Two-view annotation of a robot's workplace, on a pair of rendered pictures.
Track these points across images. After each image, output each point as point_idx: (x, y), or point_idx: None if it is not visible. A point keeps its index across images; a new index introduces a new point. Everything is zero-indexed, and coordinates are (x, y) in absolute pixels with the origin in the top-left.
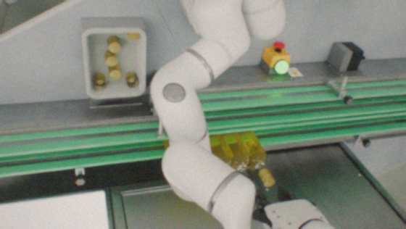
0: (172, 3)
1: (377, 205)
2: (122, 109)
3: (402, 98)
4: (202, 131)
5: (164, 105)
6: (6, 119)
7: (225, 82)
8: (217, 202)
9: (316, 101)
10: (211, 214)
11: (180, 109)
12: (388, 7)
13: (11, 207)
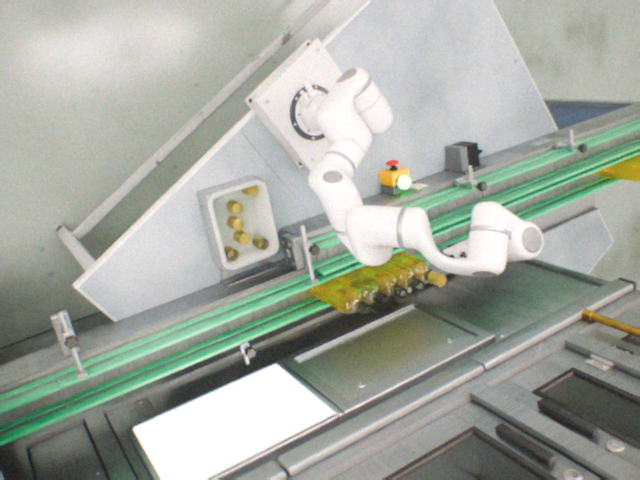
0: (276, 153)
1: (562, 282)
2: (261, 276)
3: (539, 178)
4: None
5: (329, 187)
6: (150, 320)
7: None
8: (403, 226)
9: (454, 208)
10: (398, 341)
11: (343, 186)
12: (481, 96)
13: (188, 406)
